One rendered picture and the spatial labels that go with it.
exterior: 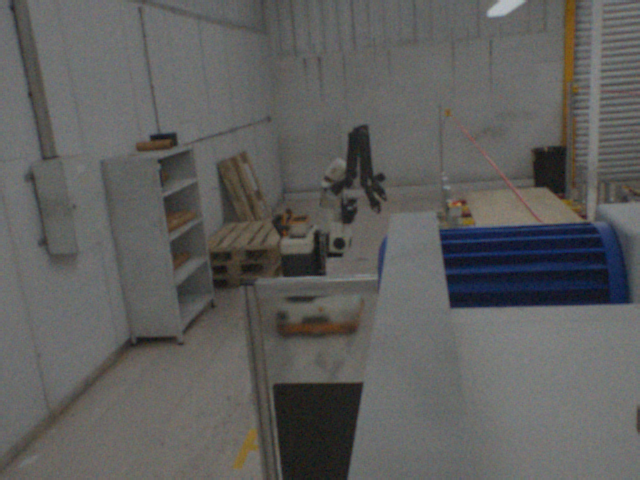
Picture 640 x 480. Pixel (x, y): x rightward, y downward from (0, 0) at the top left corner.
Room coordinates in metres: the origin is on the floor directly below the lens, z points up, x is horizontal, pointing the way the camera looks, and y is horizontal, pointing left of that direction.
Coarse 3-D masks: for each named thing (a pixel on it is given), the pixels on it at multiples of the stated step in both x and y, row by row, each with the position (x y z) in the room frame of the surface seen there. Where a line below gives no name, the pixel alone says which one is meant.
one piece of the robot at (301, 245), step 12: (312, 228) 5.18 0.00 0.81; (288, 240) 4.85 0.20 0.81; (300, 240) 4.82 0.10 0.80; (312, 240) 4.93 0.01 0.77; (288, 252) 4.83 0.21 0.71; (300, 252) 4.82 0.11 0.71; (312, 252) 4.91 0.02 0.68; (288, 264) 4.83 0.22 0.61; (300, 264) 4.82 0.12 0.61; (312, 264) 4.84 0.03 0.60; (324, 264) 5.05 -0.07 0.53; (288, 276) 4.84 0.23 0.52; (300, 276) 4.82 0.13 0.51; (312, 276) 4.82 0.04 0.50; (324, 276) 4.93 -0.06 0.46
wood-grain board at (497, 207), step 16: (464, 192) 5.71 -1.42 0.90; (480, 192) 5.64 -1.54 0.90; (496, 192) 5.57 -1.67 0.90; (512, 192) 5.51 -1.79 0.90; (528, 192) 5.44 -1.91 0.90; (544, 192) 5.38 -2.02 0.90; (480, 208) 4.97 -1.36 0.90; (496, 208) 4.91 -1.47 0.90; (512, 208) 4.86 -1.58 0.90; (544, 208) 4.76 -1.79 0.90; (560, 208) 4.71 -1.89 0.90; (480, 224) 4.43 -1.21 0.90; (496, 224) 4.39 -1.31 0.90
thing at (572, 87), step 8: (568, 88) 5.53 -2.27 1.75; (576, 88) 5.44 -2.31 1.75; (568, 96) 5.52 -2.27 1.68; (568, 104) 5.52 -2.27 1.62; (568, 112) 5.52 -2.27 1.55; (568, 120) 5.52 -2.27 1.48; (568, 128) 5.51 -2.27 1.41; (568, 136) 5.51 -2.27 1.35; (568, 144) 5.51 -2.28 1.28; (568, 152) 5.51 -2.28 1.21; (568, 160) 5.51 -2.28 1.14; (568, 168) 5.51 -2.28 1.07; (568, 176) 5.51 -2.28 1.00; (568, 184) 5.51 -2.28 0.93; (568, 192) 5.51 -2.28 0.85
